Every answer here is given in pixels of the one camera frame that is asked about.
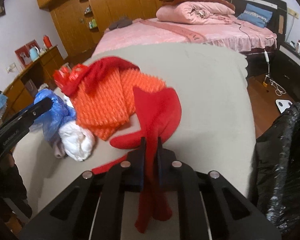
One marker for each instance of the blue plastic bag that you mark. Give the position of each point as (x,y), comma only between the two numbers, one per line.
(56,116)

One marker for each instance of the red glove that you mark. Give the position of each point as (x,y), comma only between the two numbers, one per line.
(110,66)

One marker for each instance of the blue pillow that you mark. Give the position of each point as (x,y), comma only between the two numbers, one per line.
(255,15)

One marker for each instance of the bed with pink sheet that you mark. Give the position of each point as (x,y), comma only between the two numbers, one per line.
(152,32)

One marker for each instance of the white plastic bag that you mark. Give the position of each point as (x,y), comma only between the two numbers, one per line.
(75,140)

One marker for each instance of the orange knitted scarf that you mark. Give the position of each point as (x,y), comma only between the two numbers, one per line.
(102,105)

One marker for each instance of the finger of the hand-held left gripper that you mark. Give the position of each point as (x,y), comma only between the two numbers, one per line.
(41,106)

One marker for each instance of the black trash bag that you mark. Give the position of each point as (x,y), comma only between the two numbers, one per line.
(285,155)

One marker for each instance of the wooden wardrobe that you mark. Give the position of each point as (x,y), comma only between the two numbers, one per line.
(115,0)

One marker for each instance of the red photo frame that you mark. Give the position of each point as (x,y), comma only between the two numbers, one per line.
(21,53)

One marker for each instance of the dark nightstand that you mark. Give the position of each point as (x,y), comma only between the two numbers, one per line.
(290,72)

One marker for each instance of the grey neck pillow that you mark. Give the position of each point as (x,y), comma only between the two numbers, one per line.
(120,23)

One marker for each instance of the red thermos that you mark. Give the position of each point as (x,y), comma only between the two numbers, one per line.
(47,42)

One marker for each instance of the white floor scale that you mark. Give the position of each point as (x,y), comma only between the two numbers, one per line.
(283,106)

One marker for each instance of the white wall socket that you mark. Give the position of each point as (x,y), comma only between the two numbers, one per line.
(11,67)

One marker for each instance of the pink folded quilt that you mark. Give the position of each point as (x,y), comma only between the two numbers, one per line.
(185,12)

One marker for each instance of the light blue kettle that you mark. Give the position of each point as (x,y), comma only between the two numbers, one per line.
(34,54)

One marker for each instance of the red mesh bag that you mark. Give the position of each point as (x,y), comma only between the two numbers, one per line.
(65,80)

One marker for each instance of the wooden desk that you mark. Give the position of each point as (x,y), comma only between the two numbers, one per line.
(50,57)

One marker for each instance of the white bottle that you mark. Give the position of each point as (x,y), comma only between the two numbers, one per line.
(298,47)

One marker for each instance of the beige tablecloth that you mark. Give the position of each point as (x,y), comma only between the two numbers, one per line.
(202,92)

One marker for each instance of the red felt cloth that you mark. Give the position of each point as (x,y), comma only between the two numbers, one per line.
(160,110)

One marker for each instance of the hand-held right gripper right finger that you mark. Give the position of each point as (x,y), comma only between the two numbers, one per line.
(161,166)

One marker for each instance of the beige wall switch panel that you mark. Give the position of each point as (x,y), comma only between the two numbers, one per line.
(293,13)

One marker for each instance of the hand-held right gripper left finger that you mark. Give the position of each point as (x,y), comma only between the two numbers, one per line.
(141,166)

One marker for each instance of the dark bed headboard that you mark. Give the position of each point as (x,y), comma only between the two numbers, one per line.
(262,2)

